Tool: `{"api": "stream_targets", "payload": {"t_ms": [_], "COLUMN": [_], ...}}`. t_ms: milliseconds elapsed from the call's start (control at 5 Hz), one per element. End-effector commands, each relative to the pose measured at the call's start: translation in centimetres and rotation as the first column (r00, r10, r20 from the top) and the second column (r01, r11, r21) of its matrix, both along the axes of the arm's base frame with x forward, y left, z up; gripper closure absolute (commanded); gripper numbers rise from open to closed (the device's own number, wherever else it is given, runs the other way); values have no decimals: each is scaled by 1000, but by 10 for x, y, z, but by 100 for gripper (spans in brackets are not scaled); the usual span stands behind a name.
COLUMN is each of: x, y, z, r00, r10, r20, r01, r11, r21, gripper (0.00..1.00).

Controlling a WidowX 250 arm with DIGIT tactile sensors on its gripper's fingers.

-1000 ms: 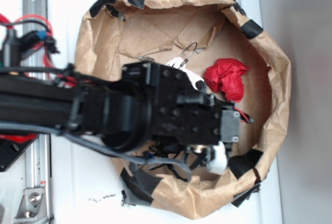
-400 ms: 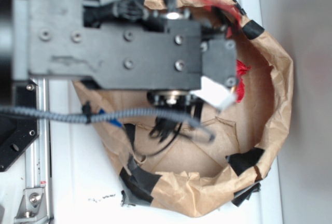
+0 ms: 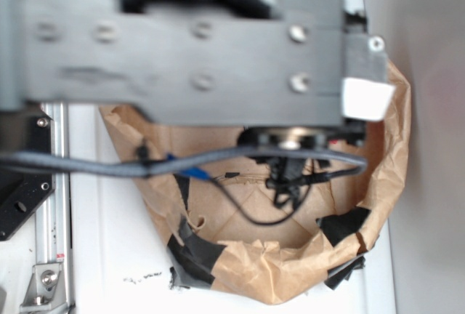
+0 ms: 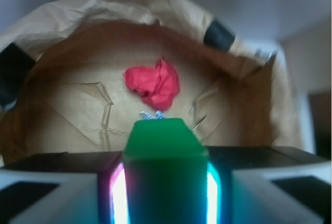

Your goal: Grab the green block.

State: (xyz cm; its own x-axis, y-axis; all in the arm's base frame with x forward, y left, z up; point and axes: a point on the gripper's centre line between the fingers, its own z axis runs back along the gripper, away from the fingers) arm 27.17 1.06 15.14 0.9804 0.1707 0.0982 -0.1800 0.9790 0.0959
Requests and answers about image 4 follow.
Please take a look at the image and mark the light-up gripper left finger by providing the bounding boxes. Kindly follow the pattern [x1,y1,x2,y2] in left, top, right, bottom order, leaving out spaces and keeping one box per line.
[1,152,129,223]

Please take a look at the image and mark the light-up gripper right finger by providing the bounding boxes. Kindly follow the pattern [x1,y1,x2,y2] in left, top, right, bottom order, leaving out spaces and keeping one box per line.
[207,146,331,223]

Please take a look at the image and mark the green rectangular block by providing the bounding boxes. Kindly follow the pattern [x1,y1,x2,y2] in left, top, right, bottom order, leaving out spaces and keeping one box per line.
[122,118,209,223]

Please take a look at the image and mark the brown paper bag bin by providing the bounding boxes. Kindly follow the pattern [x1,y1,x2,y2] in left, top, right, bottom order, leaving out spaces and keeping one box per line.
[1,0,305,163]

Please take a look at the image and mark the crumpled red paper ball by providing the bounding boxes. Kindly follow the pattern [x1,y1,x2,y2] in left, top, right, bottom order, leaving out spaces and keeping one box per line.
[122,57,181,111]

